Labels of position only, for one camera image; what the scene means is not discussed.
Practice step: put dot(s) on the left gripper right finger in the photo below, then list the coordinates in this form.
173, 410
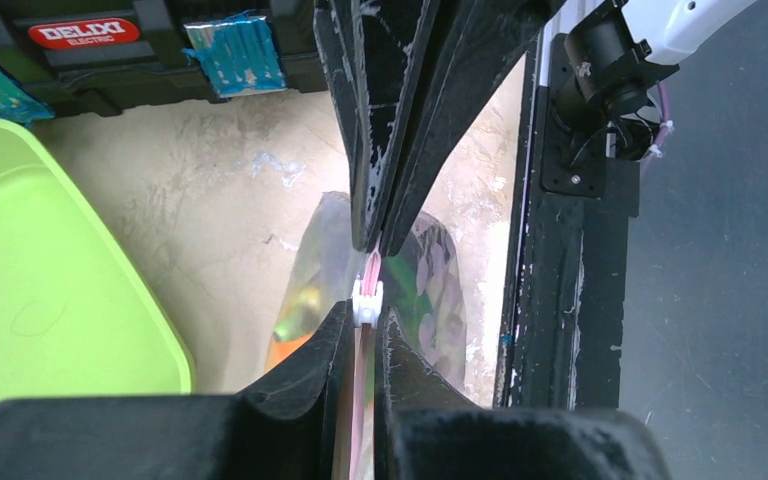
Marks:
418, 428

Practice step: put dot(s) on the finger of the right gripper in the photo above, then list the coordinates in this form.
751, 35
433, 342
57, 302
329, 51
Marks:
473, 47
372, 54

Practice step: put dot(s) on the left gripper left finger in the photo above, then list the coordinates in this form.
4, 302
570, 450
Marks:
295, 421

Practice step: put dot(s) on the clear zip top bag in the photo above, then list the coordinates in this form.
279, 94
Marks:
422, 282

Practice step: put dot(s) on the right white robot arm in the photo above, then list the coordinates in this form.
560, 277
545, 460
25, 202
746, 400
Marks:
620, 49

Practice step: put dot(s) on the green plastic tray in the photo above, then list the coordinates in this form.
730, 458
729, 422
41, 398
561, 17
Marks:
76, 317

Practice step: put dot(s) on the black Delixi toolbox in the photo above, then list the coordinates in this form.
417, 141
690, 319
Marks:
65, 58

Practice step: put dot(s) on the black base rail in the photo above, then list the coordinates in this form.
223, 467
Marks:
561, 333

